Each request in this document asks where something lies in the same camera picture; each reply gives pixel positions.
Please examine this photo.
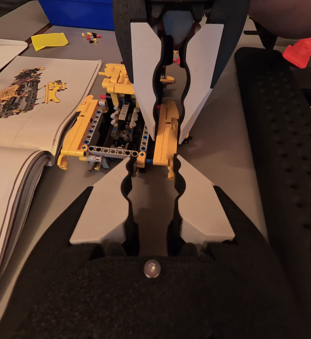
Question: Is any grey desk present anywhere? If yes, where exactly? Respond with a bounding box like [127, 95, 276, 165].
[0, 0, 268, 339]

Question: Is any person's right forearm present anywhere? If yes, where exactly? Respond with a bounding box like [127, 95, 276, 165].
[248, 0, 311, 39]

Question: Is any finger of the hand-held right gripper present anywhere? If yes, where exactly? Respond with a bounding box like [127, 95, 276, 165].
[178, 23, 224, 145]
[130, 22, 163, 141]

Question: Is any yellow beam assembly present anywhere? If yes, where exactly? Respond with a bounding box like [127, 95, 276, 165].
[153, 102, 179, 180]

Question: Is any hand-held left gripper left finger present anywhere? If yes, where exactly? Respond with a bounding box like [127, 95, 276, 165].
[69, 156, 141, 257]

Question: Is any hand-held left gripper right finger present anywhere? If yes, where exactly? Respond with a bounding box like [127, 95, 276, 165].
[167, 154, 236, 257]

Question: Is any scatter of small bricks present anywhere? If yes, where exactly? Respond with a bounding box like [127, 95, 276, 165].
[82, 32, 102, 43]

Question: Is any blue storage bin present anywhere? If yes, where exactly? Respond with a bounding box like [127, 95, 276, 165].
[38, 0, 115, 31]

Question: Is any open instruction booklet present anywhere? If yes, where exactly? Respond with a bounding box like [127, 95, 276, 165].
[0, 56, 103, 305]

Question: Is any wooden board document stand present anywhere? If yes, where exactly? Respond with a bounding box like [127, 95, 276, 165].
[0, 38, 28, 81]

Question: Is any orange traffic cone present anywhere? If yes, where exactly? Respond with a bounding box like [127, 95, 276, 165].
[282, 34, 311, 69]

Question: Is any yellow paper sheet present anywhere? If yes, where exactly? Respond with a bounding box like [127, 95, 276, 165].
[31, 32, 69, 51]

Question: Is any yellow toy car model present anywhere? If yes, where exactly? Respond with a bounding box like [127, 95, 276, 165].
[57, 63, 191, 180]

